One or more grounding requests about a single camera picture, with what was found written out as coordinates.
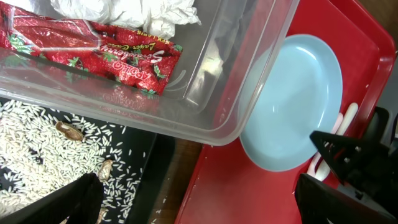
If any white plastic spoon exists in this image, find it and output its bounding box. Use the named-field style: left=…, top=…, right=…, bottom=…
left=307, top=103, right=359, bottom=182

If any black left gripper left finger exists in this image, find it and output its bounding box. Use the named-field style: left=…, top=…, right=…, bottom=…
left=1, top=173, right=104, bottom=224

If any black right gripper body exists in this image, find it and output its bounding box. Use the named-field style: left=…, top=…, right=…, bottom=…
left=310, top=107, right=397, bottom=215

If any black food waste tray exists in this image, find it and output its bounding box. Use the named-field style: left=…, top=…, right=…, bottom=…
left=0, top=96, right=177, bottom=224

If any red serving tray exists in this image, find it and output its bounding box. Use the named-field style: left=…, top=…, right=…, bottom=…
left=176, top=0, right=396, bottom=223

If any crumpled white tissue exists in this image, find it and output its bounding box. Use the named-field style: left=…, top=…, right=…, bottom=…
left=2, top=0, right=201, bottom=39

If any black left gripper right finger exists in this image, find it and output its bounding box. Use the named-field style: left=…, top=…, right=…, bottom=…
left=294, top=174, right=397, bottom=224

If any clear plastic waste bin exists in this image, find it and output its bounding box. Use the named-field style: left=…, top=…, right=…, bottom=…
left=1, top=1, right=298, bottom=146

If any light blue plate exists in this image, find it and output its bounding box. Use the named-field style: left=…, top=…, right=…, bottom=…
left=240, top=34, right=343, bottom=172

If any white plastic fork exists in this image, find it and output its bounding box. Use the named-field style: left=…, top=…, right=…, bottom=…
left=306, top=111, right=345, bottom=177

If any red snack wrapper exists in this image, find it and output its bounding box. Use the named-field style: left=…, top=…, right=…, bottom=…
left=1, top=2, right=183, bottom=95

